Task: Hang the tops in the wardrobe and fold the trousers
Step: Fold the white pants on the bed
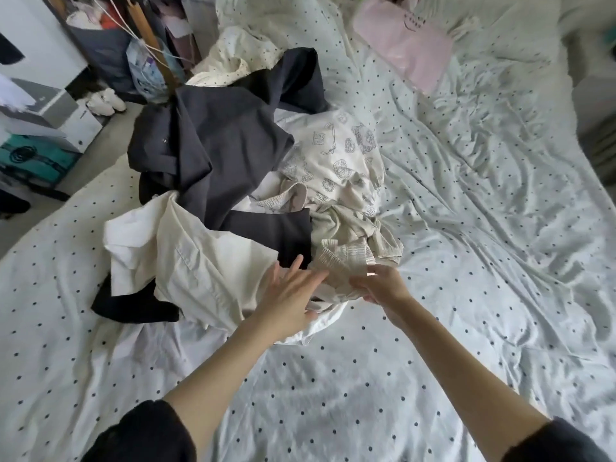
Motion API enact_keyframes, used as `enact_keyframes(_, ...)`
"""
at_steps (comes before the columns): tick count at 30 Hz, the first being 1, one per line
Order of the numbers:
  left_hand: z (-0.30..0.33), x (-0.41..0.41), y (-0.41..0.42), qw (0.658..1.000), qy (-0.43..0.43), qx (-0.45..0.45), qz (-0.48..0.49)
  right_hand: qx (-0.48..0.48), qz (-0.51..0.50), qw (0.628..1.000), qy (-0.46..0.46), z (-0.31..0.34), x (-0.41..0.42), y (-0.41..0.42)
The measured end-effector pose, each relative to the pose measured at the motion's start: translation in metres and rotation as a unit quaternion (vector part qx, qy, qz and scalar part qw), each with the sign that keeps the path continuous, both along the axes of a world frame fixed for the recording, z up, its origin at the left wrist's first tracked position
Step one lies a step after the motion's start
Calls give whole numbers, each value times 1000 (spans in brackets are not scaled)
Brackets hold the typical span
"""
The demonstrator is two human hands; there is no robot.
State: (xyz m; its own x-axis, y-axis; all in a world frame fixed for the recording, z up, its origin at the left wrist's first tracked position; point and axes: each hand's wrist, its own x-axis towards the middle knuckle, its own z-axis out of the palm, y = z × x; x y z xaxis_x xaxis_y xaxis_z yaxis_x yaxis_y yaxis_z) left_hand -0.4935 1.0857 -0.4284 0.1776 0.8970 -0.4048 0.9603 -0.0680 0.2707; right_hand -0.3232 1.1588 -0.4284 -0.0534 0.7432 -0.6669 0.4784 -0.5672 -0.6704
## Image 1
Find dark denim jeans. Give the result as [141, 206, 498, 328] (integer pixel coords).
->
[91, 207, 315, 325]

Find person's left forearm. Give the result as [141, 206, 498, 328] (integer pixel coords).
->
[164, 317, 290, 458]

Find white pillow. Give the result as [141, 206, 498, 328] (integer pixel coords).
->
[418, 0, 567, 65]

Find dark side table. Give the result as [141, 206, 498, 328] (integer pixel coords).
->
[123, 0, 182, 92]

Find cream patterned pyjama top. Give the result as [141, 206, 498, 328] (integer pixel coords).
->
[274, 107, 407, 306]

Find person's black right sleeve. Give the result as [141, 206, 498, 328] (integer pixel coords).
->
[500, 417, 613, 462]

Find green object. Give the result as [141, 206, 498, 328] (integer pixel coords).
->
[0, 134, 81, 189]

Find person's right hand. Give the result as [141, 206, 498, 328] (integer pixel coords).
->
[348, 263, 417, 325]

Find white shoe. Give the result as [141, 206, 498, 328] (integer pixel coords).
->
[99, 86, 128, 114]
[81, 91, 117, 119]

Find person's black sleeve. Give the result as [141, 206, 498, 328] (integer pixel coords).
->
[81, 398, 200, 462]
[500, 417, 613, 462]

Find black garment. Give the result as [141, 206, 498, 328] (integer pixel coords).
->
[127, 47, 330, 229]

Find light grey smocked garment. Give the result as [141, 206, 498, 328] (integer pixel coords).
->
[185, 26, 288, 89]

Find white bedside cabinet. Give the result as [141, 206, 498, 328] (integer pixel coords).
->
[566, 28, 616, 139]

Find person's left hand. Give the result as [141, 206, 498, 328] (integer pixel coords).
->
[250, 253, 331, 343]

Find grey patterned bag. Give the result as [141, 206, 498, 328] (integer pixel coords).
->
[125, 37, 180, 105]

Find person's black left sleeve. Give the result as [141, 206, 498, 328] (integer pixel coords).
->
[81, 398, 200, 462]

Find white storage box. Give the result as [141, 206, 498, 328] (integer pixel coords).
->
[0, 76, 104, 156]

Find white dotted bed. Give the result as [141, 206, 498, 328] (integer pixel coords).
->
[0, 0, 616, 462]

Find person's right forearm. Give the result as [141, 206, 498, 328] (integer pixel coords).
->
[395, 301, 550, 462]

